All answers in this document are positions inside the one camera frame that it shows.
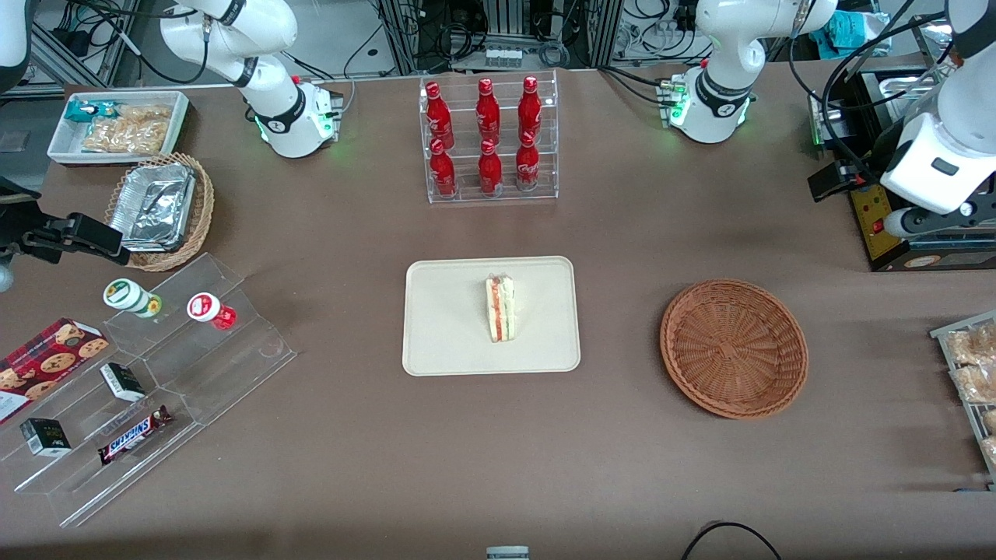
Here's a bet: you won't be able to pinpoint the black hot food display case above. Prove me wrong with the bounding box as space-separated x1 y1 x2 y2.
808 12 996 273

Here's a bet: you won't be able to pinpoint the clear acrylic bottle rack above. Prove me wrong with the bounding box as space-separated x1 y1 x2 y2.
419 69 559 205

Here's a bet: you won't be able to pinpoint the red cola bottle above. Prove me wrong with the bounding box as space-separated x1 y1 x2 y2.
515 131 540 192
478 138 503 195
424 81 454 150
475 78 501 145
429 138 458 198
518 75 542 142

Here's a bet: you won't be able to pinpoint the tray of wrapped pastries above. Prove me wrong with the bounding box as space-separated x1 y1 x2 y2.
930 311 996 491

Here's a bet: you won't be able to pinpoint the white rectangular bin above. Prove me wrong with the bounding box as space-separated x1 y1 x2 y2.
47 90 191 167

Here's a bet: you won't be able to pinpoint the clear bag of crackers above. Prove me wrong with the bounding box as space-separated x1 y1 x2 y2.
82 117 170 155
117 104 174 124

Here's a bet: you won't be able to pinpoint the teal cloth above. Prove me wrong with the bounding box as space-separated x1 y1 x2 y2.
809 12 892 59

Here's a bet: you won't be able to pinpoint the red lidded cup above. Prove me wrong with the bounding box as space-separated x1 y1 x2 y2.
187 292 238 331

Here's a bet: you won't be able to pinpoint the oval light wicker basket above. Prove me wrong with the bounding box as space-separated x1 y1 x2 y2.
104 152 216 273

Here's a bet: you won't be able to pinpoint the round brown wicker basket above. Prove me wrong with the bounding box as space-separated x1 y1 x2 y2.
660 279 809 421

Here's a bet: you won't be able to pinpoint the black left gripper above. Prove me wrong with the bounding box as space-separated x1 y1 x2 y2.
808 159 880 203

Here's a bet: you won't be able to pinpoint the triangular sandwich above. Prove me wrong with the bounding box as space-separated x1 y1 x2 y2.
485 273 516 344

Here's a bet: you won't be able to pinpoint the green lidded cup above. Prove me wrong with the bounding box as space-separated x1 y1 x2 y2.
103 278 163 320

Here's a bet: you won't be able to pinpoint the black cable loop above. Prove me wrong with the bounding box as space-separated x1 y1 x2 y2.
682 521 783 560

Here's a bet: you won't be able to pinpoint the red cookie box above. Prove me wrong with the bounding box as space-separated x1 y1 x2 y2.
0 317 110 427

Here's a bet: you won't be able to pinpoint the stacked foil containers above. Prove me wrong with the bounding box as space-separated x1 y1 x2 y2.
109 162 197 253

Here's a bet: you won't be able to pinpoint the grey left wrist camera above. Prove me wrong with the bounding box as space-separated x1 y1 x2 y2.
883 204 996 239

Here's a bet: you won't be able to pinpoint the teal snack packet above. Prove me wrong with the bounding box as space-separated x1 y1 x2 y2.
64 100 125 124

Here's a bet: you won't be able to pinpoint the clear acrylic stepped stand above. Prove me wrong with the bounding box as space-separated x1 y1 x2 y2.
0 354 205 530
103 253 298 426

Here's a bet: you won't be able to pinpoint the Snickers chocolate bar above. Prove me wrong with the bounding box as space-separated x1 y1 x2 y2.
97 405 174 466

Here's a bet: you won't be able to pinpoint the small black box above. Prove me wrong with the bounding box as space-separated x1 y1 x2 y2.
100 362 146 403
19 418 72 457

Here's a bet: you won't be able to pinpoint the beige plastic tray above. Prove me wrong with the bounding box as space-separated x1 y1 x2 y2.
402 256 582 377

